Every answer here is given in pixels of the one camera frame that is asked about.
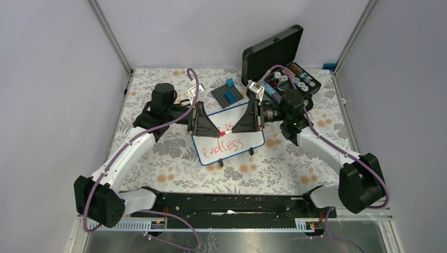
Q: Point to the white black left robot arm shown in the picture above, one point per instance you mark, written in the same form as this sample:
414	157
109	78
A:
98	197

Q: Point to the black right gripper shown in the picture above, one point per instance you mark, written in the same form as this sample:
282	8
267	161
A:
253	120

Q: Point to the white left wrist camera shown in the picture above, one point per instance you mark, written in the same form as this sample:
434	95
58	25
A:
193	92

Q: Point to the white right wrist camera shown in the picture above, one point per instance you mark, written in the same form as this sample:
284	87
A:
257	89

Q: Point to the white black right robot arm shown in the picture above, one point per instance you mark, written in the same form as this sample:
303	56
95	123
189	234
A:
361	184

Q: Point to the light blue lego cube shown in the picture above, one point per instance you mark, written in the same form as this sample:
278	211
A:
229	82

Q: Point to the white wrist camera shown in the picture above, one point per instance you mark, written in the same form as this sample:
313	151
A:
193	92
257	89

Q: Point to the blue lego brick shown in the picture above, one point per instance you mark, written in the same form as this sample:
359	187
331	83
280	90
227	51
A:
231	97

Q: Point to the floral tablecloth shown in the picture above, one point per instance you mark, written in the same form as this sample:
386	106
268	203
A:
278	167

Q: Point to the grey lego baseplate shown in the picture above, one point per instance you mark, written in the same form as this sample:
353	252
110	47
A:
219	95

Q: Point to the grey slotted cable duct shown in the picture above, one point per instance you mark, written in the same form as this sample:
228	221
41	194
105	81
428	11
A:
172	225

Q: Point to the black poker chip case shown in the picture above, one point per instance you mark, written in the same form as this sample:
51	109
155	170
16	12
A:
279	50

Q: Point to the blue clamp behind table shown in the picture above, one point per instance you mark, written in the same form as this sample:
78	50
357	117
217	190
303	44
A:
329	66

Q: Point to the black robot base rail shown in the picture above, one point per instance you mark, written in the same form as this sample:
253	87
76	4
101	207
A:
218	208

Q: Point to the blue framed whiteboard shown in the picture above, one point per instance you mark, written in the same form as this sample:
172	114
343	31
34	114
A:
211	150

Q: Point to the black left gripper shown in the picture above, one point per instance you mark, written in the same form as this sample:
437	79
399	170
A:
200	124

